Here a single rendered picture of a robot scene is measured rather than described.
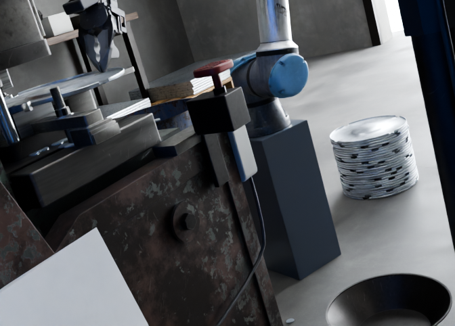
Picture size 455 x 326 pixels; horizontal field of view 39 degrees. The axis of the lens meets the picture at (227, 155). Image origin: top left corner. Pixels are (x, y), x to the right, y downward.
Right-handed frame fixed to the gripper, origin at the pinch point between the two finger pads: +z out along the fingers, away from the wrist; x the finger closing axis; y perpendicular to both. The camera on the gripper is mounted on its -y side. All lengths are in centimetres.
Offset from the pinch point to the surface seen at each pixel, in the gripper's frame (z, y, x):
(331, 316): 63, 40, -33
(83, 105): 10.7, -9.6, -1.1
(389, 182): 28, 120, -42
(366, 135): 10, 118, -37
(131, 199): 32.5, -22.3, -17.3
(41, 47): 2.5, -24.4, -3.2
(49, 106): 12.4, -20.2, -0.5
